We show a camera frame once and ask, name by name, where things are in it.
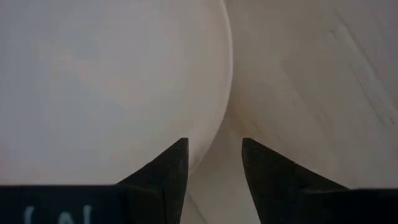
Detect white plate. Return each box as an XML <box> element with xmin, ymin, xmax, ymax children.
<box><xmin>0</xmin><ymin>0</ymin><xmax>234</xmax><ymax>186</ymax></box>

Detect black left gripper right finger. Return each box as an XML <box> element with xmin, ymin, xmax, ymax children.
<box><xmin>241</xmin><ymin>138</ymin><xmax>349</xmax><ymax>224</ymax></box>

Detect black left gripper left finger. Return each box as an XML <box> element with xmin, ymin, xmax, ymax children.
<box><xmin>115</xmin><ymin>138</ymin><xmax>190</xmax><ymax>224</ymax></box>

